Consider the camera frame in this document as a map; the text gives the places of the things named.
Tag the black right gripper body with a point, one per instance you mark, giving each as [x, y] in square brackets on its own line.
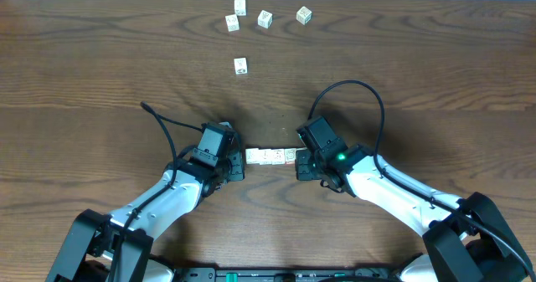
[308, 167]

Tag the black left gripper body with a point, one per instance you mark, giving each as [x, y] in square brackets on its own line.
[237, 165]

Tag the wooden block snail letter Y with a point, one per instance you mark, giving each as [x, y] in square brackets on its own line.
[290, 155]

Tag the wooden block green side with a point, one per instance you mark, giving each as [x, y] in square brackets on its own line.
[252, 155]

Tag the wooden block blue side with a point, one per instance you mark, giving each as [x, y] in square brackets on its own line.
[278, 157]
[265, 156]

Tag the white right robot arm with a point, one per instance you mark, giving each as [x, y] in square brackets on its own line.
[466, 239]

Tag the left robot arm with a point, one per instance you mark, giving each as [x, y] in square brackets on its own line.
[117, 246]

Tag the wooden block soccer ball yellow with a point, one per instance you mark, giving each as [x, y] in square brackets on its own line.
[240, 66]

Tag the wooden block red M side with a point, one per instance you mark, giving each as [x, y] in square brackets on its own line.
[232, 22]

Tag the wooden block number 6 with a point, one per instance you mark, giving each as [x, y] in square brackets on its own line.
[303, 15]

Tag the wooden block number 3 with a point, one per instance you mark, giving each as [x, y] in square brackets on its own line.
[265, 19]

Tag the wooden block far back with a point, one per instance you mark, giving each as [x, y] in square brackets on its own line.
[240, 7]

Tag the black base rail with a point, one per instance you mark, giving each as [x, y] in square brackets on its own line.
[207, 274]

